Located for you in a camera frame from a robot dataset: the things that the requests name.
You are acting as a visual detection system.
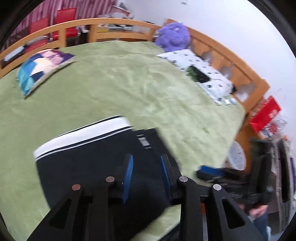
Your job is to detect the black pants with white stripe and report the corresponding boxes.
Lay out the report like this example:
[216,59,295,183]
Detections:
[34,115,170,240]

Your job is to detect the red box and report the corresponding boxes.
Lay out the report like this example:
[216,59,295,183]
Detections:
[249,95,281,133]

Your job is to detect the green bed blanket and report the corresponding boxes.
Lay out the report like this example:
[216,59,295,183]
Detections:
[1,41,245,240]

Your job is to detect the white black-flower pillow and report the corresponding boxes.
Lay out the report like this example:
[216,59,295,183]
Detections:
[158,49,234,104]

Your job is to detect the dark green folded cloth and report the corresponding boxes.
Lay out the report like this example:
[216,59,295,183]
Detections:
[186,65,210,83]

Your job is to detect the purple plush monster toy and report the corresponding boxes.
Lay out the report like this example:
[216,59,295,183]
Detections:
[154,22,191,52]

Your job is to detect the geometric blue patterned cushion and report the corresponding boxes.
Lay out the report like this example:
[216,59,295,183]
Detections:
[16,49,76,98]

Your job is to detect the wooden bed frame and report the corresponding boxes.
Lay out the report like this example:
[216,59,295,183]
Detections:
[0,17,271,163]

